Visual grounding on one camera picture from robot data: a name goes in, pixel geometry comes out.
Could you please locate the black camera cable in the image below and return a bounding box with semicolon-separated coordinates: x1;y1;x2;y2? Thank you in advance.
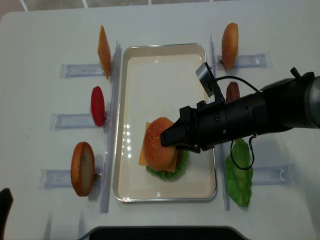
213;76;263;171

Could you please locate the clear holder track right bun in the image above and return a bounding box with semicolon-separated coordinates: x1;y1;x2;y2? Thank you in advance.
216;51;272;70

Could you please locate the clear holder track bun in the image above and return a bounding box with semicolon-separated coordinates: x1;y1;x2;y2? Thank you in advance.
37;168;103;190
216;51;272;70

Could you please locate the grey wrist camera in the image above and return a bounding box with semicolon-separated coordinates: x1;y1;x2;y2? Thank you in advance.
195;62;218;97

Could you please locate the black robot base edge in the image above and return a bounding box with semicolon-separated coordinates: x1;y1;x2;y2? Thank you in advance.
84;226;245;240

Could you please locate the brown meat patty upright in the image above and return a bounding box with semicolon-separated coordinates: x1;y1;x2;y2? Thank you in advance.
226;81;240;103

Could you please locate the dark left gripper finger tip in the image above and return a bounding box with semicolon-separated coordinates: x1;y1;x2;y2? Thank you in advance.
0;188;13;240

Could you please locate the upright orange cheese slice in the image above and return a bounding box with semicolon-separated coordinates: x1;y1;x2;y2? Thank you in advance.
97;25;112;79

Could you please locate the bun bottom slice left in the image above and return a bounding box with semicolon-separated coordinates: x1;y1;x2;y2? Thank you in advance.
70;141;95;197

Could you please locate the green lettuce leaf upright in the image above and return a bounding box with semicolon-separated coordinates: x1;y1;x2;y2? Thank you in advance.
225;138;253;208

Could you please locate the clear holder track cheese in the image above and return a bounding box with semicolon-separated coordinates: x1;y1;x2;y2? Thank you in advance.
59;63;105;79

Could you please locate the clear holder track tomato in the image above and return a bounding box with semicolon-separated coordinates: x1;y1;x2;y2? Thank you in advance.
49;113;97;130

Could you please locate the meat patty on tray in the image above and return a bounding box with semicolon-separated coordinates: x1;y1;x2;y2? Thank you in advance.
176;150;183;167

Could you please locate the bun top spare upright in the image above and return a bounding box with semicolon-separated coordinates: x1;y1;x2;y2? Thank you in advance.
221;22;239;70

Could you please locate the bun top sesame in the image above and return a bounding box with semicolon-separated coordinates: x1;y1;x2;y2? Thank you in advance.
142;116;177;171

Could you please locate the green lettuce on tray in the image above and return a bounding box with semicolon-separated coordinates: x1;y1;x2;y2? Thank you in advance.
146;150;189;181

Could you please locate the flat cheese slice on tray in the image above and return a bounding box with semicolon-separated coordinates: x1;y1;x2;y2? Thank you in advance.
138;121;179;173

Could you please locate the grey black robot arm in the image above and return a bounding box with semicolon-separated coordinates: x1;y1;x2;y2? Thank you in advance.
0;64;320;240

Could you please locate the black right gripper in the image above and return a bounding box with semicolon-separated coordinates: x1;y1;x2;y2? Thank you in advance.
160;92;269;154

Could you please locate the silver metal tray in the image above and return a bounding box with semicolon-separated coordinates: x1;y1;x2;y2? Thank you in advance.
113;43;217;202

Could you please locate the clear holder track lettuce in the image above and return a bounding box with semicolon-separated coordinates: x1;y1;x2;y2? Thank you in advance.
252;164;296;186

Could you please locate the red tomato slice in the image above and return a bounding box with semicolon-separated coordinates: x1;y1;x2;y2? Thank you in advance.
90;86;106;127

